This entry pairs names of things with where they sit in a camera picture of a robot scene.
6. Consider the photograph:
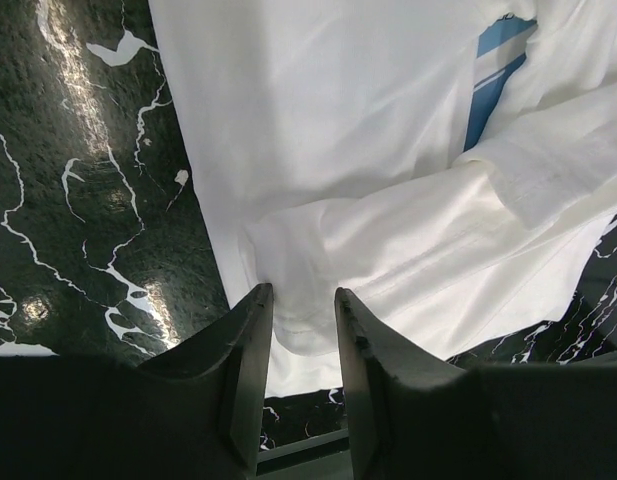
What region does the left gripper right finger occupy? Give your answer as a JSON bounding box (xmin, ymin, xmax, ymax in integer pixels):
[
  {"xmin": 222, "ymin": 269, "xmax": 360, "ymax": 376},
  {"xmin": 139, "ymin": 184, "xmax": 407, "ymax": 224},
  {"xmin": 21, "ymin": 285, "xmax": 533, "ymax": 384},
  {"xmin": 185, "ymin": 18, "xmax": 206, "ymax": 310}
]
[{"xmin": 334, "ymin": 288, "xmax": 617, "ymax": 479}]

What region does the black marble pattern mat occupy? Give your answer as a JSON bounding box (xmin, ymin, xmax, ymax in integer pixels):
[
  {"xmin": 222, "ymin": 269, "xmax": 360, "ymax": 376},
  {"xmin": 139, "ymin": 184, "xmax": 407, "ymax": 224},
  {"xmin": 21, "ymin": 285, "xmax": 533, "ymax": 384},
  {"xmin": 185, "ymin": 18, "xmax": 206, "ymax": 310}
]
[{"xmin": 0, "ymin": 1, "xmax": 617, "ymax": 450}]

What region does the white printed t shirt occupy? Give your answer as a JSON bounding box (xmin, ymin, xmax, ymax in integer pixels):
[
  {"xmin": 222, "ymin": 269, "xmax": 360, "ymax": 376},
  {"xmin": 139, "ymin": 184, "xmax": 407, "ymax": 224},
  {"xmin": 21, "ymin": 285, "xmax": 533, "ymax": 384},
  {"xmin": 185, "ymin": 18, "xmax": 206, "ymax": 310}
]
[{"xmin": 150, "ymin": 1, "xmax": 617, "ymax": 397}]

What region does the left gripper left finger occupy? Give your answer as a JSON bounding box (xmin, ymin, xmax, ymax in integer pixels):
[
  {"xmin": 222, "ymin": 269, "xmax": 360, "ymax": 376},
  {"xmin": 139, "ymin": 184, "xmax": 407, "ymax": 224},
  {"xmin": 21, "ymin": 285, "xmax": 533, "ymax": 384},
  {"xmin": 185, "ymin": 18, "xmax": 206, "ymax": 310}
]
[{"xmin": 0, "ymin": 284, "xmax": 273, "ymax": 479}]

